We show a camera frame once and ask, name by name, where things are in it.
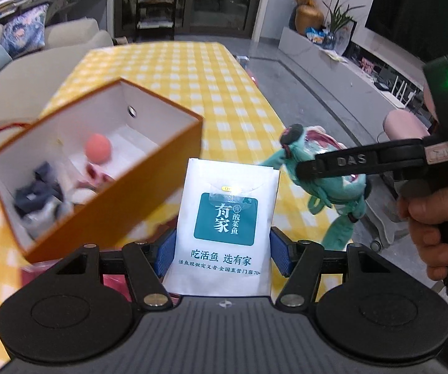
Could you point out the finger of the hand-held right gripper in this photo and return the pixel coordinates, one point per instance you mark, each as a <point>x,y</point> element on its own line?
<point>348,160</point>

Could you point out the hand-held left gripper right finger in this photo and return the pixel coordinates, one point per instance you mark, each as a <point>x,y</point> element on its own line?
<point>280,253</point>

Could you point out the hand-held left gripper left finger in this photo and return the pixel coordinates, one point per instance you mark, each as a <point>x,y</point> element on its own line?
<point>165,253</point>

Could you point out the teal plush pouch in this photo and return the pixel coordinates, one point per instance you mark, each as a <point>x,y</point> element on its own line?
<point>337,194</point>

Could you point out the orange cardboard box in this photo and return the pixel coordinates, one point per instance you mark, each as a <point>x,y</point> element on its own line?
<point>130,206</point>

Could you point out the white tissue packet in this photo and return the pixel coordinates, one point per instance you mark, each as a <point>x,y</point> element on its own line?
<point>224,202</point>

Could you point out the pink cloth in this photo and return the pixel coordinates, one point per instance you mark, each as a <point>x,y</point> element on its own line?
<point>95,177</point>

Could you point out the pink makeup sponge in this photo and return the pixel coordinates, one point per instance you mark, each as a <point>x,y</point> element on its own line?
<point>98,148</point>

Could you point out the navy elastic headband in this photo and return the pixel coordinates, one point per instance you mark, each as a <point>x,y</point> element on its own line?
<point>33,196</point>

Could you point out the person's right hand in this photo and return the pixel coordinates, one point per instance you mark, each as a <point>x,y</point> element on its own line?
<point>422,233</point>

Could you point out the pink office chair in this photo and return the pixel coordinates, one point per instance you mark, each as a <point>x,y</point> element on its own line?
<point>403,122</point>

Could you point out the black television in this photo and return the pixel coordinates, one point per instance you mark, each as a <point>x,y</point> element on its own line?
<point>422,7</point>

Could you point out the grey television cabinet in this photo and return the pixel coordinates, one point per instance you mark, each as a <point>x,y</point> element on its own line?
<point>305,50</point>

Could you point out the potted green plant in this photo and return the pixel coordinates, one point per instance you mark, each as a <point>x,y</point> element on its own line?
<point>344,39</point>

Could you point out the clear plastic bag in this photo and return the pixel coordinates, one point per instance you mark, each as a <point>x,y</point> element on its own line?
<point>44,220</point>

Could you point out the blue snack packets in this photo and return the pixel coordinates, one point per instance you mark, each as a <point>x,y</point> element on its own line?
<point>317,36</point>

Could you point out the gold vase with dried grass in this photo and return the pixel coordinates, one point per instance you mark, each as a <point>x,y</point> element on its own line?
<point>309,19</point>

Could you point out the yellow checked tablecloth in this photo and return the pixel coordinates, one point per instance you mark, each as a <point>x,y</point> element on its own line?
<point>192,85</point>

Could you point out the black shelf rack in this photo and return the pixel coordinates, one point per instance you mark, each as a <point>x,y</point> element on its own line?
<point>155,23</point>

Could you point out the beige sofa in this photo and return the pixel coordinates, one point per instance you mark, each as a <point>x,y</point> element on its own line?
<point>64,35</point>

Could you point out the blue patterned cushion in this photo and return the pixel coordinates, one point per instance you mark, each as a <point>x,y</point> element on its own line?
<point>25,31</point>

